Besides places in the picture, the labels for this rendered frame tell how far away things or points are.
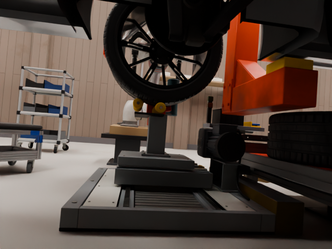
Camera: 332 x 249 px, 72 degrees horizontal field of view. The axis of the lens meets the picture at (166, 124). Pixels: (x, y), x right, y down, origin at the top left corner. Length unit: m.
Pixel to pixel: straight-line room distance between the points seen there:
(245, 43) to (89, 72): 3.87
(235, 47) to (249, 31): 0.14
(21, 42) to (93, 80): 1.55
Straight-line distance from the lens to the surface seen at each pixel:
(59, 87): 3.11
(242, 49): 1.64
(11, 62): 5.57
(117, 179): 1.18
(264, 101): 1.20
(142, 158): 1.19
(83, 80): 5.06
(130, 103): 2.38
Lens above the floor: 0.37
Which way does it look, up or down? 2 degrees up
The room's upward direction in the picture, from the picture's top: 4 degrees clockwise
